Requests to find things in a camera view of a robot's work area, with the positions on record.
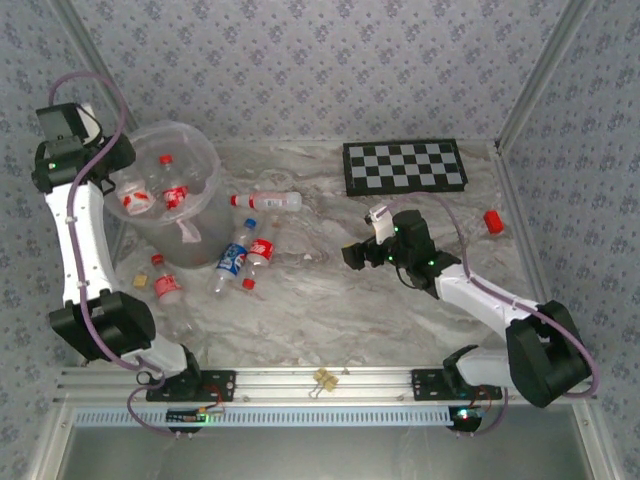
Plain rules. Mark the clear bottle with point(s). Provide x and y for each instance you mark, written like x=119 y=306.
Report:
x=135 y=200

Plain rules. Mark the red-capped Coca-Cola bottle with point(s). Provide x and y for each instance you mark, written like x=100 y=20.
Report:
x=261 y=248

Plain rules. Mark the blue-capped Pepsi bottle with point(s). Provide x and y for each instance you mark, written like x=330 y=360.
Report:
x=231 y=260

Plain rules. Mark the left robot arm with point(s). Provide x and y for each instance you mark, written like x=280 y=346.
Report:
x=95 y=240

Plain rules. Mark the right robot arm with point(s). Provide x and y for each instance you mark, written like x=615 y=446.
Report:
x=480 y=300

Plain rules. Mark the translucent plastic bin with bag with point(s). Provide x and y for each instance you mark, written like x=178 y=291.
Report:
x=200 y=235

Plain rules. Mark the black grey checkerboard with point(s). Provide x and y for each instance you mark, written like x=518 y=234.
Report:
x=405 y=167

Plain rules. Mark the red block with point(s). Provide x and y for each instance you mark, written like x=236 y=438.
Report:
x=493 y=222

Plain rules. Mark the red-capped bottle, pale label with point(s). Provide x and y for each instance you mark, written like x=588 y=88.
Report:
x=267 y=201

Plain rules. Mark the tan block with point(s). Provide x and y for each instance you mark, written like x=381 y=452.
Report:
x=140 y=281

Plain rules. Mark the gold binder clip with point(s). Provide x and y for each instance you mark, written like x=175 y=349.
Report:
x=325 y=381

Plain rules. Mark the small circuit board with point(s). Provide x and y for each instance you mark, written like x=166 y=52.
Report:
x=465 y=417
x=185 y=415

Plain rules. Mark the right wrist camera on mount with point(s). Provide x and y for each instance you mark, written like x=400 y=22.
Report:
x=382 y=227

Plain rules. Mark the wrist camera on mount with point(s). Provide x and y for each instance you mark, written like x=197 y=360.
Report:
x=57 y=122
x=382 y=227

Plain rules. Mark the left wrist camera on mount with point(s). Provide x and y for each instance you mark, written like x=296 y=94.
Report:
x=57 y=122

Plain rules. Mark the aluminium frame post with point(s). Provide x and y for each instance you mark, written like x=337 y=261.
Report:
x=82 y=40
x=545 y=75

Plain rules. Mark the wide aluminium front rail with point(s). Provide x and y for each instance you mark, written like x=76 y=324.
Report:
x=300 y=385

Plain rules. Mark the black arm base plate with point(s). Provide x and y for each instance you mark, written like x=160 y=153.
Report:
x=220 y=385
x=425 y=385

